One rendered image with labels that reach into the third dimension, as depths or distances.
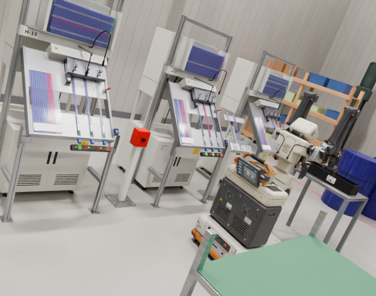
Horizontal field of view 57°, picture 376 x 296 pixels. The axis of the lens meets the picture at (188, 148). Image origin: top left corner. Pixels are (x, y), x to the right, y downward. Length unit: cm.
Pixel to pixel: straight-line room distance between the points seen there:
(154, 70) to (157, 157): 95
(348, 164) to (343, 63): 522
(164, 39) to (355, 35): 770
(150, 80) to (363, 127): 731
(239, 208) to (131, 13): 419
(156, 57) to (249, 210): 197
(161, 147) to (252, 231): 141
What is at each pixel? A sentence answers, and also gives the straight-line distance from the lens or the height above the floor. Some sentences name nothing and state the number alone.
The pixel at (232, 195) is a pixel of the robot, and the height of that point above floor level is 60.
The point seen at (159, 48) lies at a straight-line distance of 390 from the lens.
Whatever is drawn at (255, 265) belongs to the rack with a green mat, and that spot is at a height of 95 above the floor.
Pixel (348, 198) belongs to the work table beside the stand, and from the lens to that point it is 374.
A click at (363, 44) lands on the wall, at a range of 1070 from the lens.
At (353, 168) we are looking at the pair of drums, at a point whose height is 74.
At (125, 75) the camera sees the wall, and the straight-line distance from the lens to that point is 639.
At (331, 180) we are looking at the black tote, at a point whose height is 85.
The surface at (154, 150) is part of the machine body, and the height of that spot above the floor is 51.
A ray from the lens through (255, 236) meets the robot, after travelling 294.
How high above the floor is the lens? 165
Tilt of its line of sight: 16 degrees down
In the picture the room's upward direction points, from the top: 20 degrees clockwise
